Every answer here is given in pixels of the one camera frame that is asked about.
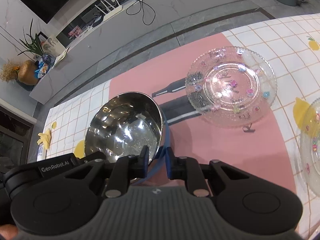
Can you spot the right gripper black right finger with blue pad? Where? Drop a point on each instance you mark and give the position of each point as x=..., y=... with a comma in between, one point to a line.
x=189, y=170

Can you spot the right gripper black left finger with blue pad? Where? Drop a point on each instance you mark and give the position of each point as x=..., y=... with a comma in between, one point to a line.
x=125, y=169

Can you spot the blue steel bowl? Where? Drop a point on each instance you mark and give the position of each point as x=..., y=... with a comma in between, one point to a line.
x=124, y=125

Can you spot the clear glass plate with flowers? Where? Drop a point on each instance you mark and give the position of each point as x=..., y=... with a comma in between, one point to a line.
x=231, y=86

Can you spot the white blue box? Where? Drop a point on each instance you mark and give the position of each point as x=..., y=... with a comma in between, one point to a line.
x=41, y=155

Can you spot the yellow banana toy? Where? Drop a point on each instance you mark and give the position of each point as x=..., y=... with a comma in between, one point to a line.
x=45, y=139

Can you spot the pink restaurant placemat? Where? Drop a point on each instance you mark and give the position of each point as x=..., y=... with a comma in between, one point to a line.
x=261, y=151

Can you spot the gold vase dried flowers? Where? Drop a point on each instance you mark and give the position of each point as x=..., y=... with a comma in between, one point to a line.
x=23, y=72

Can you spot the blue snack bags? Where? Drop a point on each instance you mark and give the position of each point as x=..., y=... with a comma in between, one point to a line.
x=46, y=62

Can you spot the green potted plant white pot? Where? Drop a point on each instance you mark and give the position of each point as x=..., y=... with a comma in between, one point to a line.
x=32, y=44

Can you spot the white wifi router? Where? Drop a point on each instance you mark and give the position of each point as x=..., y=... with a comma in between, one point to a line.
x=109, y=8

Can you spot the lemon grid tablecloth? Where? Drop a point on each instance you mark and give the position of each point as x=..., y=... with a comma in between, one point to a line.
x=290, y=45

